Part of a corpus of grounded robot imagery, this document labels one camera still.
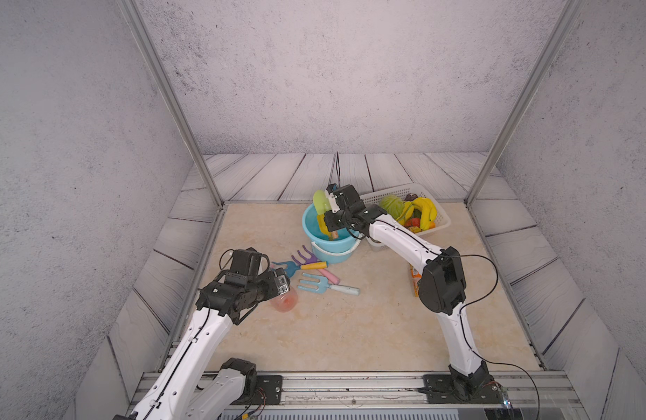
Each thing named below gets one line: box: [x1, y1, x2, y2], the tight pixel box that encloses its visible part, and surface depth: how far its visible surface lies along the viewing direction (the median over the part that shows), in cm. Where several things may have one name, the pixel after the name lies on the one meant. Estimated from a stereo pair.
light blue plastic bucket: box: [301, 203, 362, 265], surface depth 91 cm
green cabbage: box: [379, 194, 405, 220], surface depth 104 cm
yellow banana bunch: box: [395, 196, 438, 231], surface depth 106 cm
